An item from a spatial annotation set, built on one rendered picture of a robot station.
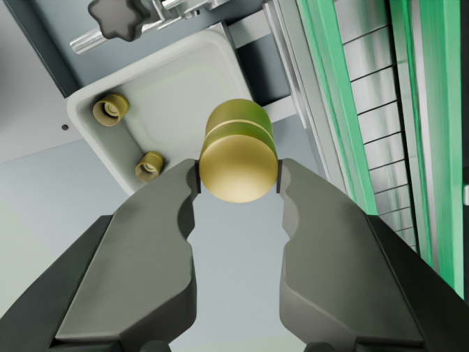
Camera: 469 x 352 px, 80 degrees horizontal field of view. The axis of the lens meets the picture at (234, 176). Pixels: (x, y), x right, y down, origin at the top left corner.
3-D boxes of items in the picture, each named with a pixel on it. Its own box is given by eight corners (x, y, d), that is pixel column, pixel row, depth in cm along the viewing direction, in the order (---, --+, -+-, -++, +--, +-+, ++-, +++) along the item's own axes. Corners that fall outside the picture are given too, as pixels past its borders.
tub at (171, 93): (269, 130, 45) (274, 156, 38) (150, 175, 50) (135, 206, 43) (225, 16, 37) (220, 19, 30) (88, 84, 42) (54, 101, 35)
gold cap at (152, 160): (154, 186, 44) (161, 172, 48) (160, 168, 43) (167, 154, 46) (132, 178, 44) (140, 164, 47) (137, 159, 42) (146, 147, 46)
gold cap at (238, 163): (204, 98, 14) (191, 132, 11) (273, 98, 14) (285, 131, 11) (208, 159, 16) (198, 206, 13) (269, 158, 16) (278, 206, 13)
